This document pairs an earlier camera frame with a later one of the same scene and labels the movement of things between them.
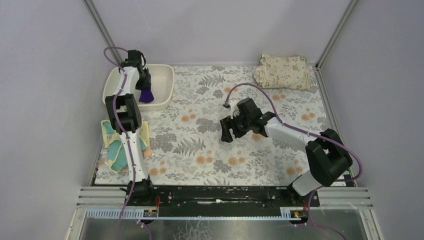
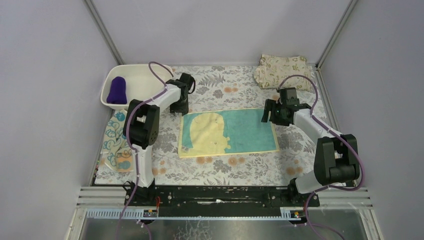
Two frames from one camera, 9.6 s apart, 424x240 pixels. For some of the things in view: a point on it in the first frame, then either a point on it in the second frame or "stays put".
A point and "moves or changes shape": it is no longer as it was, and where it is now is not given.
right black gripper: [231, 126] -> [272, 110]
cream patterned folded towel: [291, 72] stays put
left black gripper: [144, 84] -> [179, 109]
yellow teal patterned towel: [116, 155] -> [225, 132]
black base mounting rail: [219, 198] stays put
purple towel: [146, 95] moves or changes shape
